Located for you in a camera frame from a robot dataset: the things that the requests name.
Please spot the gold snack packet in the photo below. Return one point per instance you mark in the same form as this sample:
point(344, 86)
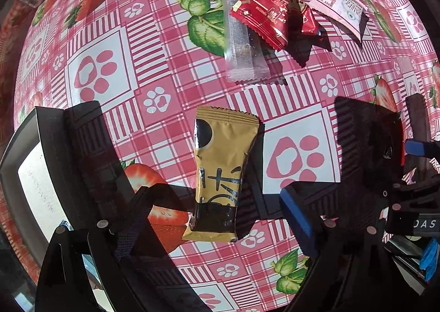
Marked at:
point(220, 160)

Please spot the strawberry print tablecloth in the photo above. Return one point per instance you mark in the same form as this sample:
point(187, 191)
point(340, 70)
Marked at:
point(172, 67)

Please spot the black box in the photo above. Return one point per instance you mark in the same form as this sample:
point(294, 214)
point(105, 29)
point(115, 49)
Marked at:
point(31, 174)

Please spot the clear snack packet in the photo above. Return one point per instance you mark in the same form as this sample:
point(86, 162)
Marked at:
point(237, 40)

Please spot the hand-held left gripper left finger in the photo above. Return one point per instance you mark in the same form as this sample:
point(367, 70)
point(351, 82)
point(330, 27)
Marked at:
point(132, 229)

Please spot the red snack packet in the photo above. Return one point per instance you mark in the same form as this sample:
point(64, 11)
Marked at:
point(264, 16)

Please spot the person's right hand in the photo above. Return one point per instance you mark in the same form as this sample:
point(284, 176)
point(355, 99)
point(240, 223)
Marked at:
point(431, 258)

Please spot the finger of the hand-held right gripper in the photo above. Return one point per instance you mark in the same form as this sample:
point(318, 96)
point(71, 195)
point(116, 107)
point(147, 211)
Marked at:
point(416, 191)
point(421, 148)

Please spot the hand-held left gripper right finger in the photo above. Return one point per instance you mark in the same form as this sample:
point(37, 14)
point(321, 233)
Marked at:
point(297, 219)

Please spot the white snack packet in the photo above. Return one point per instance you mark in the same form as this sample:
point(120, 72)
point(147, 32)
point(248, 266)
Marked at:
point(343, 6)

